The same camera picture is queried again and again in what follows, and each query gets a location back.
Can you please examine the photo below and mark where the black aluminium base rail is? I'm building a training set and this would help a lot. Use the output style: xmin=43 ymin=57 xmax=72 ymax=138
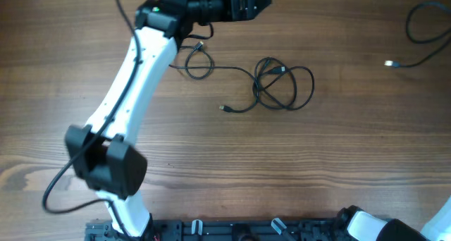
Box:
xmin=84 ymin=218 xmax=350 ymax=241

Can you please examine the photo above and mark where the black micro-USB cable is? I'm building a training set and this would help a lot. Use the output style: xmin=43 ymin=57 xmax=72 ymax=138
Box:
xmin=168 ymin=40 xmax=261 ymax=114

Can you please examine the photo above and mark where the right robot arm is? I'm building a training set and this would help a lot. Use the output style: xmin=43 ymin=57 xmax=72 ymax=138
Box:
xmin=332 ymin=200 xmax=450 ymax=241

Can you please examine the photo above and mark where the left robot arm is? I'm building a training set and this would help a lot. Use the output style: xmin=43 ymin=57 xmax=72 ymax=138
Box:
xmin=65 ymin=0 xmax=271 ymax=240

